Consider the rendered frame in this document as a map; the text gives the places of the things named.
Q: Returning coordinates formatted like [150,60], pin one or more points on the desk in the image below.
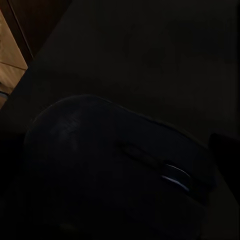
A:
[178,60]

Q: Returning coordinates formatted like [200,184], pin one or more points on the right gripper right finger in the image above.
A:
[226,152]

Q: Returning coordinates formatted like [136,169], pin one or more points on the mouse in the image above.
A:
[118,174]

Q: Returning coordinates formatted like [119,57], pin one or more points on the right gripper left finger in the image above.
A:
[10,161]

